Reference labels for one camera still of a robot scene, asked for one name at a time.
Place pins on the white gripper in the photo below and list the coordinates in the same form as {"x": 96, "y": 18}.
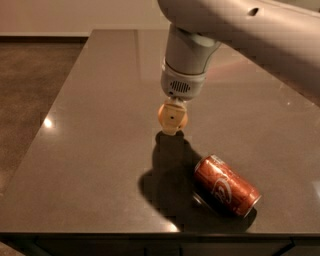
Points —
{"x": 182, "y": 84}

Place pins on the orange fruit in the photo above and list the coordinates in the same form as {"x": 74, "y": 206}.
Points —
{"x": 172, "y": 117}

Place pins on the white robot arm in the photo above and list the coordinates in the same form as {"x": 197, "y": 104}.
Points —
{"x": 283, "y": 40}

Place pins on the red coke can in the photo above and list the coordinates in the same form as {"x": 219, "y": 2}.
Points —
{"x": 227, "y": 187}

